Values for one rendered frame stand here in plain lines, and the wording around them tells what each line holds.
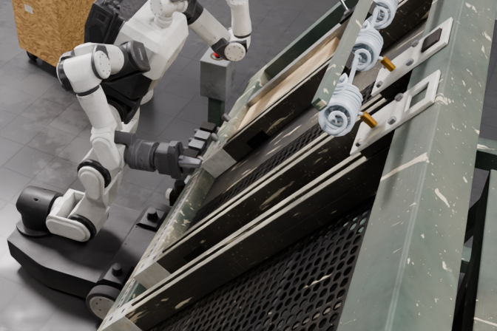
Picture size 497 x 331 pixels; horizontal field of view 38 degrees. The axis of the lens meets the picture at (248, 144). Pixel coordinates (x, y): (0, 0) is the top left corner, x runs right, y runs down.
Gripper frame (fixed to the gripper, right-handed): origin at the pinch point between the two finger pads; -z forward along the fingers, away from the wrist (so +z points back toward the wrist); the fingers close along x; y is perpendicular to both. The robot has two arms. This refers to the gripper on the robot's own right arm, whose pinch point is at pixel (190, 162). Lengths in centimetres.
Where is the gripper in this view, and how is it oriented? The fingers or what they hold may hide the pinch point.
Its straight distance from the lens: 205.3
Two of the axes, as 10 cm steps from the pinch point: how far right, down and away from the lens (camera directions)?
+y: 3.1, -5.9, 7.5
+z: -9.5, -1.4, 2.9
